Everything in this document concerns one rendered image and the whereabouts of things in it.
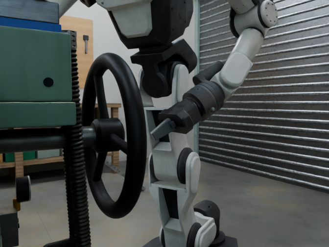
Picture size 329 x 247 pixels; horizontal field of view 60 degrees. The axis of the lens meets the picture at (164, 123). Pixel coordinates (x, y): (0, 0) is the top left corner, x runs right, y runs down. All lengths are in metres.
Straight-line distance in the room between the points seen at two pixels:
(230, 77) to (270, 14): 0.26
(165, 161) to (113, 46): 3.25
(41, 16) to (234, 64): 0.52
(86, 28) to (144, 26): 3.19
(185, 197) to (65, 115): 0.80
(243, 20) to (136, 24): 0.33
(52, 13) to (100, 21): 3.78
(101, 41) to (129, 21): 3.21
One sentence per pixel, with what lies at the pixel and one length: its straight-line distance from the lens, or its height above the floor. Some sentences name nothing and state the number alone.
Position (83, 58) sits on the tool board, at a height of 1.44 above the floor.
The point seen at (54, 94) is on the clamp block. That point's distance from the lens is 0.40.
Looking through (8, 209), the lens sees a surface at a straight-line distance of 0.78.
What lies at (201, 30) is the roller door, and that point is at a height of 1.87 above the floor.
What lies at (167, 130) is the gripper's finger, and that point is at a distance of 0.70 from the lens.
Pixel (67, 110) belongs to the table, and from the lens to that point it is 0.38.
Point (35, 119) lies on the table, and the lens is 0.37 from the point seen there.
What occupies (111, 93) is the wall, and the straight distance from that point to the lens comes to 4.12.
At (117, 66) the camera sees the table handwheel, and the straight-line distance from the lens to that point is 0.44.
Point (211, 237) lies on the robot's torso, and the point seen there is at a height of 0.27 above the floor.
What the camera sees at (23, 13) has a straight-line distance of 0.42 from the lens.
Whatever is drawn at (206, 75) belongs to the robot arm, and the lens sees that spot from 0.79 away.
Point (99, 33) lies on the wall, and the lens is 4.15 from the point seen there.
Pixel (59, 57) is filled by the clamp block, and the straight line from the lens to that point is 0.40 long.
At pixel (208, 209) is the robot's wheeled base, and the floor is 0.35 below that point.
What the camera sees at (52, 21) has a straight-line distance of 0.42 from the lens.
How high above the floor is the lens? 0.87
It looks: 4 degrees down
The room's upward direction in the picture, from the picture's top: straight up
